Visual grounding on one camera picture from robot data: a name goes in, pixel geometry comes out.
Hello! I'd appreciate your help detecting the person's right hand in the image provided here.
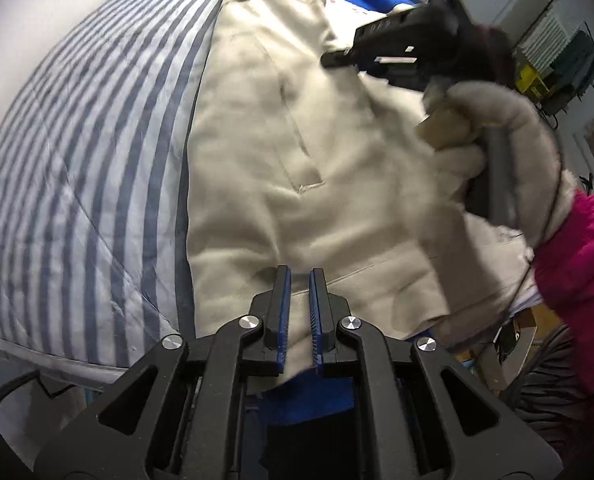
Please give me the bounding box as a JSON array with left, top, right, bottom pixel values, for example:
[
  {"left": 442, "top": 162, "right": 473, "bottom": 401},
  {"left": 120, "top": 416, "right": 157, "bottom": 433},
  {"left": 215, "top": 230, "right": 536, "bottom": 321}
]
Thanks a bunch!
[{"left": 416, "top": 81, "right": 578, "bottom": 248}]

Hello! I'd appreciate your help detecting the blue striped quilt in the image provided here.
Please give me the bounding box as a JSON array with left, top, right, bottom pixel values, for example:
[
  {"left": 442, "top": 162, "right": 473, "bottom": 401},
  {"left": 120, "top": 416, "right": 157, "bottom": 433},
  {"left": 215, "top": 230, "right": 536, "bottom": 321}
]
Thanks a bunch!
[{"left": 0, "top": 0, "right": 238, "bottom": 392}]

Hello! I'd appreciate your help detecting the cardboard box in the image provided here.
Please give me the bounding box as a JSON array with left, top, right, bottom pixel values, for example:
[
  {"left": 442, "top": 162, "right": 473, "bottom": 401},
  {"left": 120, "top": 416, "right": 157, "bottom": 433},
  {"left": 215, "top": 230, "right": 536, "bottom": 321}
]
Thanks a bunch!
[{"left": 477, "top": 307, "right": 555, "bottom": 391}]

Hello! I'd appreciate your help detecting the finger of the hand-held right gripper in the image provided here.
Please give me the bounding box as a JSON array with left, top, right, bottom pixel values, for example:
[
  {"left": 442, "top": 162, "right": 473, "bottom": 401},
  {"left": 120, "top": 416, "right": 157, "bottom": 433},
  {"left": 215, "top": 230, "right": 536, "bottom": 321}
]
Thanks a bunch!
[{"left": 321, "top": 35, "right": 378, "bottom": 70}]

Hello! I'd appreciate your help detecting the grey pleated cloth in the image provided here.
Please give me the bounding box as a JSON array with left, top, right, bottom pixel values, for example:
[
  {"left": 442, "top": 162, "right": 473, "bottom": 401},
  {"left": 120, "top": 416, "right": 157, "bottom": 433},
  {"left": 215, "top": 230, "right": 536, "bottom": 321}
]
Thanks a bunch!
[{"left": 511, "top": 324, "right": 594, "bottom": 453}]

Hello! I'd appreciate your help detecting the white ribbed cloth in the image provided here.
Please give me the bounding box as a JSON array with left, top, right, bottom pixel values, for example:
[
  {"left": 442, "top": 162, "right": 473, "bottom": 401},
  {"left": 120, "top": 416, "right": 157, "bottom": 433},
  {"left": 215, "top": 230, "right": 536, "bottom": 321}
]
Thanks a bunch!
[{"left": 518, "top": 9, "right": 564, "bottom": 63}]

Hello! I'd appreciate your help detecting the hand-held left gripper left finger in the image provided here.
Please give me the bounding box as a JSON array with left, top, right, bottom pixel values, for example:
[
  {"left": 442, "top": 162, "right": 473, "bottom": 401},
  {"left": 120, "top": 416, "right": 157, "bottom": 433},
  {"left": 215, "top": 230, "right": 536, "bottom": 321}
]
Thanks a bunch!
[{"left": 34, "top": 265, "right": 292, "bottom": 480}]

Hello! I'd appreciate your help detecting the dark green hanging cloth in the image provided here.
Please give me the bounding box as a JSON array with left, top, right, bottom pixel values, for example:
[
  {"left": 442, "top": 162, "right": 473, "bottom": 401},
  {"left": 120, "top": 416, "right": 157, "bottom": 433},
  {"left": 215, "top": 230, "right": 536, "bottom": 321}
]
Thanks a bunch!
[{"left": 552, "top": 29, "right": 594, "bottom": 113}]

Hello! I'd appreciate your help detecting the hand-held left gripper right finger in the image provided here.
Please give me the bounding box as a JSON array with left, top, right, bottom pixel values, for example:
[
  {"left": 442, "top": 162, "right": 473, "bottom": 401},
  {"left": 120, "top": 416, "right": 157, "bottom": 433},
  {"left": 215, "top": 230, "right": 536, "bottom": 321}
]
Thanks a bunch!
[{"left": 309, "top": 267, "right": 562, "bottom": 480}]

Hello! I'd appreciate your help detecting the blue and cream jacket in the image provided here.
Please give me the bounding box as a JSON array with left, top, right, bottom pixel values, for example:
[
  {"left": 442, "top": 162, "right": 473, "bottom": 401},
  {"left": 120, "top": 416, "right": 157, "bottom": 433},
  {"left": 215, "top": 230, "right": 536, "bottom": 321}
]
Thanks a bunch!
[{"left": 184, "top": 0, "right": 545, "bottom": 480}]

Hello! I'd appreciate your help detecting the yellow box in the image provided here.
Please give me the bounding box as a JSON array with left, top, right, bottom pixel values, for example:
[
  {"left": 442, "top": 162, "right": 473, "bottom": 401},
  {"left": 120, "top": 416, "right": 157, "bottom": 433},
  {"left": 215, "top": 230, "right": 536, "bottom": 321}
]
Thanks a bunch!
[{"left": 516, "top": 64, "right": 546, "bottom": 96}]

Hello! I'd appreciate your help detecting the black cable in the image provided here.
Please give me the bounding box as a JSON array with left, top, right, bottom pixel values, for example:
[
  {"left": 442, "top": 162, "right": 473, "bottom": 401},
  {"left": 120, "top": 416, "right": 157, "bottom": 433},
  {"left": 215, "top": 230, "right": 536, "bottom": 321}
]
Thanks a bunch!
[{"left": 0, "top": 369, "right": 80, "bottom": 413}]

